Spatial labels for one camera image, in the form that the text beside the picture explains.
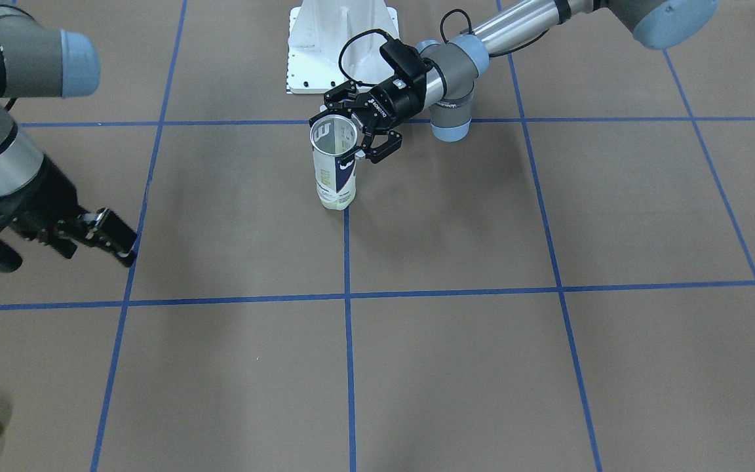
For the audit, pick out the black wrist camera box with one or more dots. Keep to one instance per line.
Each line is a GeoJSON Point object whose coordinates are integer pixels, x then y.
{"type": "Point", "coordinates": [406, 63]}

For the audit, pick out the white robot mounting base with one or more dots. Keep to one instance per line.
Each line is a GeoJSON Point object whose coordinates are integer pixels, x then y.
{"type": "Point", "coordinates": [317, 59]}

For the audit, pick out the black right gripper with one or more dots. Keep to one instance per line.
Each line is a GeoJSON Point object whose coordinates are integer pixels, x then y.
{"type": "Point", "coordinates": [44, 198]}

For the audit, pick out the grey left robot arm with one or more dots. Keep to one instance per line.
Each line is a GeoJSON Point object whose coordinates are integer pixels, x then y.
{"type": "Point", "coordinates": [453, 65]}

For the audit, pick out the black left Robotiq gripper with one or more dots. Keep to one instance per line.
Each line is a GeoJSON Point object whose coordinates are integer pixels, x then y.
{"type": "Point", "coordinates": [398, 99]}

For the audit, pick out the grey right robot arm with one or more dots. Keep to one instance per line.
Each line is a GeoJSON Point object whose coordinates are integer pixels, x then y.
{"type": "Point", "coordinates": [36, 62]}

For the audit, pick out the white blue tennis ball can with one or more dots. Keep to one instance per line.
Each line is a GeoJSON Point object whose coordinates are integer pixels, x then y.
{"type": "Point", "coordinates": [337, 167]}

